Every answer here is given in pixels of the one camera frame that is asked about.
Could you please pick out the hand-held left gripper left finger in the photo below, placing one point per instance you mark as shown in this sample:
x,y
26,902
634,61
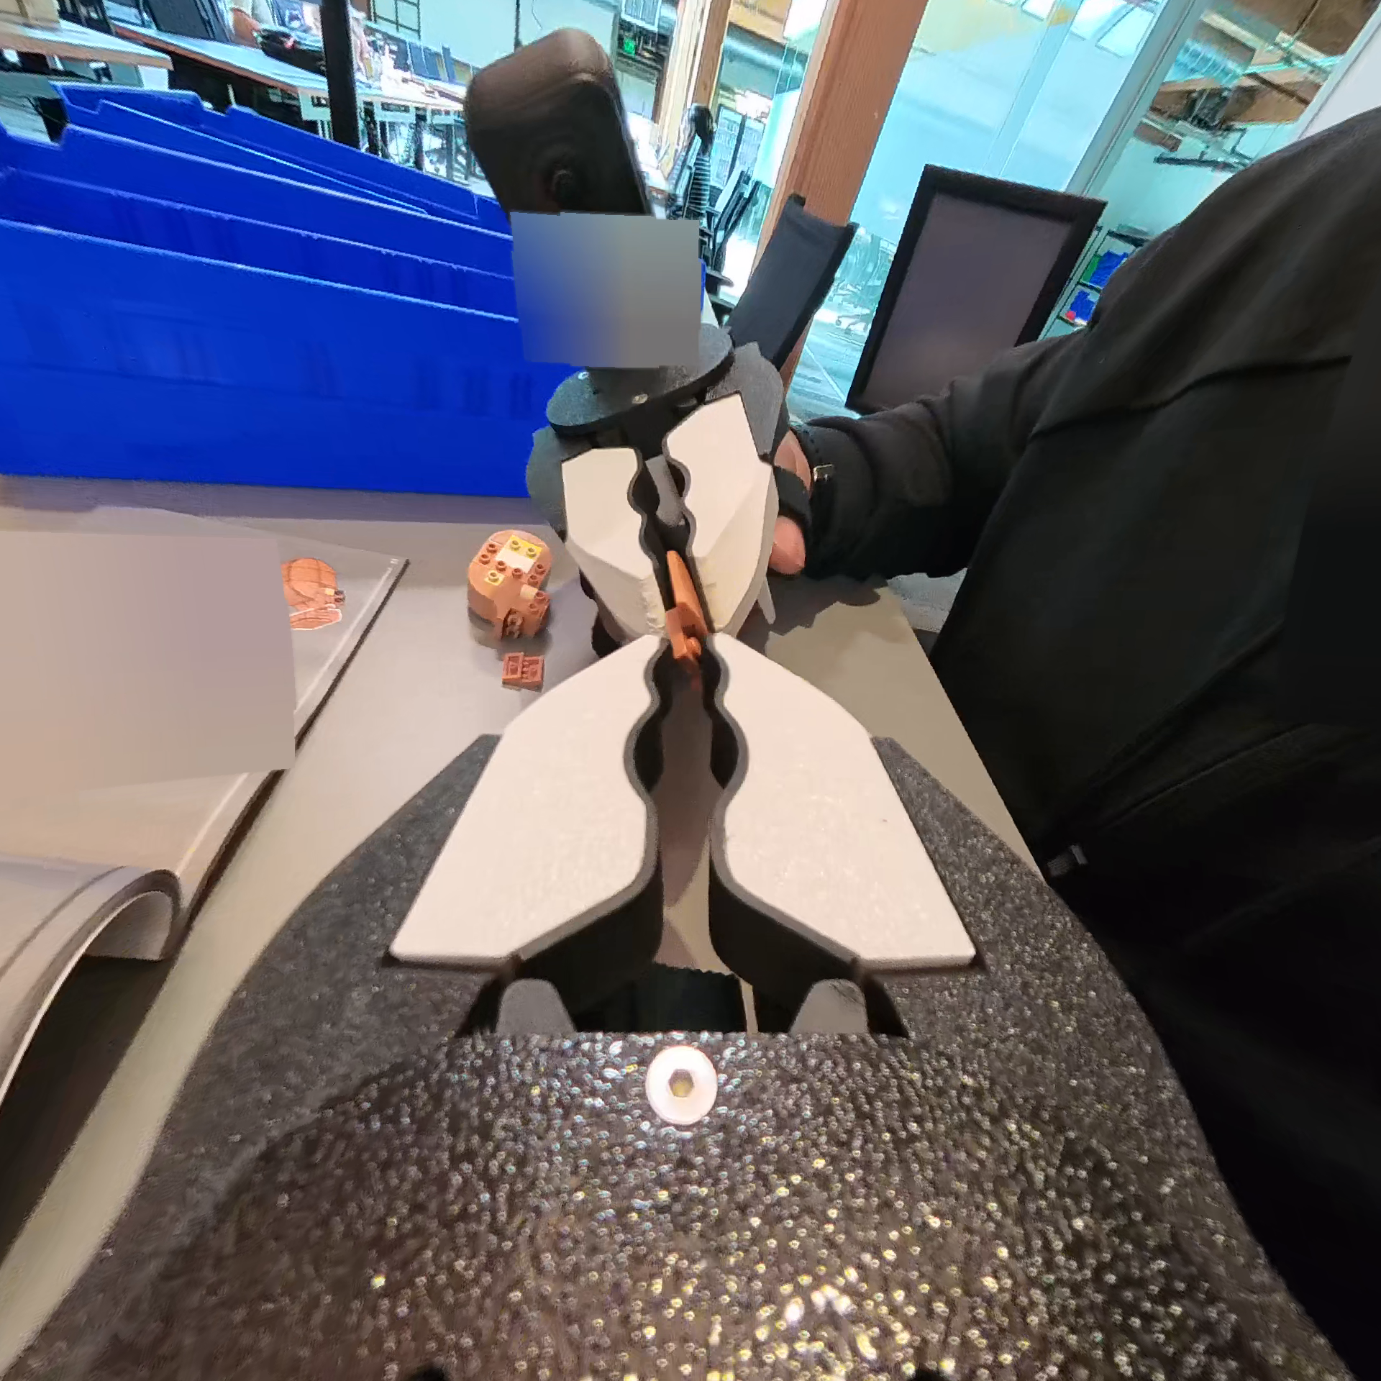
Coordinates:
x,y
540,842

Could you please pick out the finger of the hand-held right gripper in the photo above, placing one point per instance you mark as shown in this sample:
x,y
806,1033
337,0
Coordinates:
x,y
605,530
734,508

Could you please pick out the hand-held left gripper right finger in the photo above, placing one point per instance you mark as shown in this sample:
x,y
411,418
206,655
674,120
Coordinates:
x,y
842,842

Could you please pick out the small brown brick piece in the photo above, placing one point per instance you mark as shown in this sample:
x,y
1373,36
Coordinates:
x,y
678,579

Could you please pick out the brown curved brick piece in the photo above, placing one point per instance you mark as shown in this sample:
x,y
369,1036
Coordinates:
x,y
690,633

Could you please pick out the person's right forearm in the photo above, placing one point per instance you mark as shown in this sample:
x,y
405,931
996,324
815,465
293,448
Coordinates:
x,y
950,453

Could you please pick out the grey desk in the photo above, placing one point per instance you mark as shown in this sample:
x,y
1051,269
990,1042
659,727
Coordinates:
x,y
432,734

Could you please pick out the round brown brick assembly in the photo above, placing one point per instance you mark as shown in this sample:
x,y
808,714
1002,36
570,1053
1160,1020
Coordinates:
x,y
510,579

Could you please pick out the small brown brick plate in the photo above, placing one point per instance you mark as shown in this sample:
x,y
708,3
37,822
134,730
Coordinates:
x,y
521,672

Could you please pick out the black office chair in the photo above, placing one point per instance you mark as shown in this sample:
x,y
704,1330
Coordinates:
x,y
789,281

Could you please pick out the black monitor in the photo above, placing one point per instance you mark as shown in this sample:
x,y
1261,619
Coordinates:
x,y
972,292

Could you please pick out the wooden beam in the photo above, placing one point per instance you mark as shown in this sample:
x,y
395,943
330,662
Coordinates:
x,y
846,108

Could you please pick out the row of blue plastic bins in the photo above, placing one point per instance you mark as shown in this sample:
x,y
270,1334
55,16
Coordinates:
x,y
216,324

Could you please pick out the grey instruction booklet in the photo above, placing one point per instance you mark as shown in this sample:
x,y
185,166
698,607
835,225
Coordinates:
x,y
108,832

